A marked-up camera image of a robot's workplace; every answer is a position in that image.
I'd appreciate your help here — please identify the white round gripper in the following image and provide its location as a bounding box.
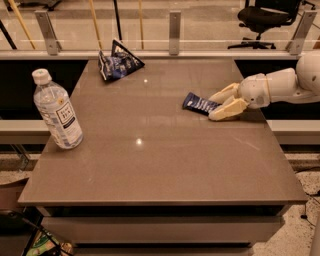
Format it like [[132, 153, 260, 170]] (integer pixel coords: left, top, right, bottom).
[[209, 73, 270, 121]]

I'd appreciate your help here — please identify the blue rxbar blueberry wrapper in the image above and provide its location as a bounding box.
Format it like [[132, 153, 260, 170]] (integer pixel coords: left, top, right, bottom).
[[182, 92, 220, 116]]

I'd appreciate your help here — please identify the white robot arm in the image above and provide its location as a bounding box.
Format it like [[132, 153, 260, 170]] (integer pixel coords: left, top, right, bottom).
[[209, 50, 320, 256]]

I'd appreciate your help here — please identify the blue chip bag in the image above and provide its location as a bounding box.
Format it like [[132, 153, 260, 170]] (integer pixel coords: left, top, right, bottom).
[[98, 39, 145, 81]]

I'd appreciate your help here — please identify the black office chair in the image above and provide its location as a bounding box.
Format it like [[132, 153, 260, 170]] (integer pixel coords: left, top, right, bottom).
[[229, 0, 316, 49]]

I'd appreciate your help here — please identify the clear plastic water bottle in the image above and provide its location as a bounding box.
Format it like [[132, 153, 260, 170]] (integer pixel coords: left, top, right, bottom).
[[32, 68, 83, 149]]

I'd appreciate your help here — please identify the green snack package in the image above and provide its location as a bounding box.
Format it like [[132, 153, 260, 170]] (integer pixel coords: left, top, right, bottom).
[[26, 231, 74, 256]]

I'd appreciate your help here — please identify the right metal railing bracket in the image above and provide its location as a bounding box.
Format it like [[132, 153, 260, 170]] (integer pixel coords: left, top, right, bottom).
[[286, 10, 317, 55]]

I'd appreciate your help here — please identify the metal railing bracket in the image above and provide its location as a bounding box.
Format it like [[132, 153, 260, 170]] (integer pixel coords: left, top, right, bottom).
[[169, 10, 181, 55], [286, 10, 317, 55], [35, 10, 62, 56]]

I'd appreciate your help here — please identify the middle metal railing bracket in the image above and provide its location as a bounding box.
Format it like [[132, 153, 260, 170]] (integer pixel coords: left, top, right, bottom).
[[169, 10, 181, 55]]

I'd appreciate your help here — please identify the black floor cable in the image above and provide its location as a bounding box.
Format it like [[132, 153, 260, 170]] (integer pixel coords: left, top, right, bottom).
[[294, 169, 320, 228]]

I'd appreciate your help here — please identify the left metal railing bracket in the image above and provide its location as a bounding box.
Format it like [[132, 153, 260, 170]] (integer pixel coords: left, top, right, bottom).
[[35, 10, 62, 56]]

